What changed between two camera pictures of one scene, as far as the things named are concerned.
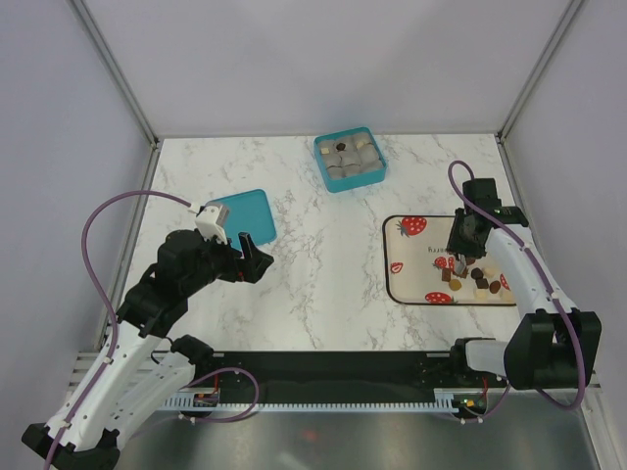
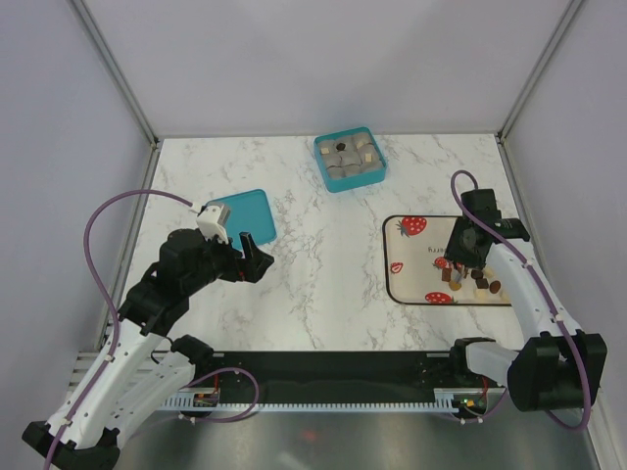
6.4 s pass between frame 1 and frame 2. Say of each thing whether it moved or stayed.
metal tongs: moved
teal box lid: stayed
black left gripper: stayed
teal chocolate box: stayed
